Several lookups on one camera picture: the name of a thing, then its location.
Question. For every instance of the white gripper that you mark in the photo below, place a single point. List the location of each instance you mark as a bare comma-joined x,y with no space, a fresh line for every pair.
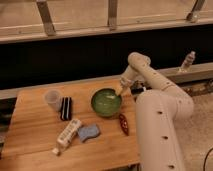
127,80

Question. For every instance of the green ceramic bowl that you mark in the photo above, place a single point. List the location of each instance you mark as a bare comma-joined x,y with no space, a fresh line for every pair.
106,103

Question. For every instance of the red brown chili pepper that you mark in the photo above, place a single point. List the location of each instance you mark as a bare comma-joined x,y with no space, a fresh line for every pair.
124,124

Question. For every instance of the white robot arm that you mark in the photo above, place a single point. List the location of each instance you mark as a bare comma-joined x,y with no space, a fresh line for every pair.
155,112

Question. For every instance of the blue sponge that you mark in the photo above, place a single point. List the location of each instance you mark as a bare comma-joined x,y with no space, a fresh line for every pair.
88,132

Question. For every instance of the black white striped eraser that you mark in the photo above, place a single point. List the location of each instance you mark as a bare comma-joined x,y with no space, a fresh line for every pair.
66,108

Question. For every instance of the white toothpaste tube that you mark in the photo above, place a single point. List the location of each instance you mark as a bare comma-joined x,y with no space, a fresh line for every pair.
66,136

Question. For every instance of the translucent plastic cup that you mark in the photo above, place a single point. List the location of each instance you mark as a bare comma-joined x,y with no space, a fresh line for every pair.
54,99

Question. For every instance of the clear plastic bottle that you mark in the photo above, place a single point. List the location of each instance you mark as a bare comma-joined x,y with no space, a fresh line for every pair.
188,61

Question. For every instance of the middle metal railing post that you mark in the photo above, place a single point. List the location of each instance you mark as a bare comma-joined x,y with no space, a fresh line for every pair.
112,14

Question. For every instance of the metal railing post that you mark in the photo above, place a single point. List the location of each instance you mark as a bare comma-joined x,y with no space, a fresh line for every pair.
194,13
112,14
44,12

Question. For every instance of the right metal railing post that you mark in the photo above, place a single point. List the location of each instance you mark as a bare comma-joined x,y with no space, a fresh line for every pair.
194,13

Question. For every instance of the left metal railing post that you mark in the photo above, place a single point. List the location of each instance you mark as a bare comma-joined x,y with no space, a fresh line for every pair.
44,12

